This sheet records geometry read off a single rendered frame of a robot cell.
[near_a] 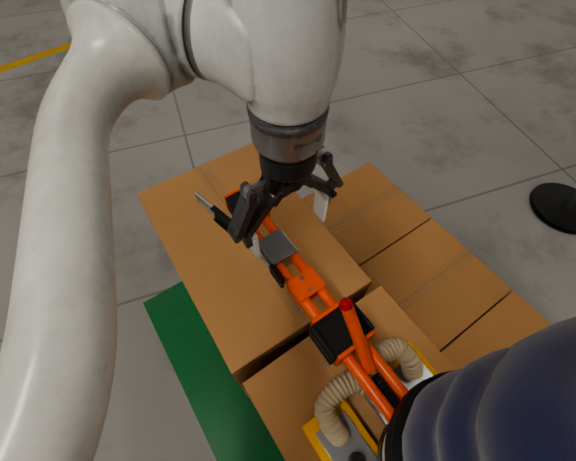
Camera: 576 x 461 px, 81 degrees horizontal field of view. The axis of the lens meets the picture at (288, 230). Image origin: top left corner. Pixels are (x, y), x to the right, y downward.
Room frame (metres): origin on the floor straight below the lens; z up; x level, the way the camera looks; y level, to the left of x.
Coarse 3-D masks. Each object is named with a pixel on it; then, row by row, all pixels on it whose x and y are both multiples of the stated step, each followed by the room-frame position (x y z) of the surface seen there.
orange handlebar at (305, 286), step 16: (272, 224) 0.42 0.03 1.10; (288, 272) 0.31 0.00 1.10; (304, 272) 0.30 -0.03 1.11; (288, 288) 0.28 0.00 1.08; (304, 288) 0.27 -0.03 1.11; (320, 288) 0.27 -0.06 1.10; (304, 304) 0.24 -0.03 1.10; (352, 368) 0.12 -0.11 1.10; (384, 368) 0.12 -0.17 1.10; (368, 384) 0.09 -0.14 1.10; (400, 384) 0.09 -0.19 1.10; (384, 400) 0.07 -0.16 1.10; (384, 416) 0.05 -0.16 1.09
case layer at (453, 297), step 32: (352, 192) 0.97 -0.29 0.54; (384, 192) 0.97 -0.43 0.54; (352, 224) 0.80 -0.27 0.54; (384, 224) 0.80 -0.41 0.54; (416, 224) 0.80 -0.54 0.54; (352, 256) 0.65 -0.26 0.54; (384, 256) 0.65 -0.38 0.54; (416, 256) 0.65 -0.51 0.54; (448, 256) 0.65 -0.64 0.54; (384, 288) 0.51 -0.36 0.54; (416, 288) 0.51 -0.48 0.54; (448, 288) 0.51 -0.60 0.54; (480, 288) 0.51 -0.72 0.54; (416, 320) 0.39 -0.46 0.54; (448, 320) 0.39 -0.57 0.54; (480, 320) 0.39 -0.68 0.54; (512, 320) 0.39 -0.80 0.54; (544, 320) 0.39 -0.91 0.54; (448, 352) 0.28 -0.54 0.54; (480, 352) 0.28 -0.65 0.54
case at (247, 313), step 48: (144, 192) 0.64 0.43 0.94; (192, 192) 0.64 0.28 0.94; (192, 240) 0.48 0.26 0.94; (336, 240) 0.48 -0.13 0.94; (192, 288) 0.34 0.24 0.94; (240, 288) 0.34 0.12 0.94; (336, 288) 0.34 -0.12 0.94; (240, 336) 0.22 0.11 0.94; (288, 336) 0.22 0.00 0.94; (240, 384) 0.14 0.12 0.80
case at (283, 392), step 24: (384, 312) 0.28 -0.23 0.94; (384, 336) 0.22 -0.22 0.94; (408, 336) 0.22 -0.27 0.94; (288, 360) 0.17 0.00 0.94; (312, 360) 0.17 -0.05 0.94; (432, 360) 0.17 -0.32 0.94; (264, 384) 0.12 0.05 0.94; (288, 384) 0.12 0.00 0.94; (312, 384) 0.12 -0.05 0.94; (264, 408) 0.07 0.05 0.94; (288, 408) 0.07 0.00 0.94; (312, 408) 0.07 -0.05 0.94; (360, 408) 0.07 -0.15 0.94; (288, 432) 0.03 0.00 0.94; (288, 456) -0.01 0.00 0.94; (312, 456) -0.01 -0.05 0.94
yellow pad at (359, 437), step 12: (336, 408) 0.07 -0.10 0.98; (348, 408) 0.07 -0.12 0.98; (312, 420) 0.05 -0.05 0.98; (348, 420) 0.05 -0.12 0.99; (312, 432) 0.03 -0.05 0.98; (360, 432) 0.03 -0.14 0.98; (312, 444) 0.01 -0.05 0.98; (324, 444) 0.01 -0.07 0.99; (348, 444) 0.01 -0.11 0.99; (360, 444) 0.01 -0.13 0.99; (372, 444) 0.01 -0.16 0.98; (324, 456) -0.01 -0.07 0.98; (336, 456) -0.01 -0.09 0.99; (348, 456) -0.01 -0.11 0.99; (360, 456) -0.01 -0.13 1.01; (372, 456) -0.01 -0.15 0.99
